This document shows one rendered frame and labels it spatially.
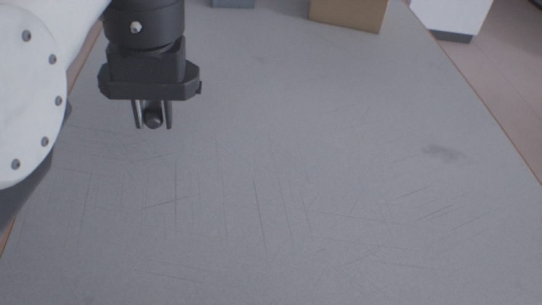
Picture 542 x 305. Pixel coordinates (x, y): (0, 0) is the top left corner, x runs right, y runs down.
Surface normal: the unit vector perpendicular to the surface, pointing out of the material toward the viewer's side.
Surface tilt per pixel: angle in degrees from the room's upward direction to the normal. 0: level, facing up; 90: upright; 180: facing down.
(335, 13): 90
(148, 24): 90
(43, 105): 87
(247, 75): 0
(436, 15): 90
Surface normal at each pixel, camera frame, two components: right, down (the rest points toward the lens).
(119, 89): 0.09, 0.71
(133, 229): 0.11, -0.70
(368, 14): -0.15, 0.68
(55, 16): 0.89, -0.11
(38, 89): 0.98, 0.17
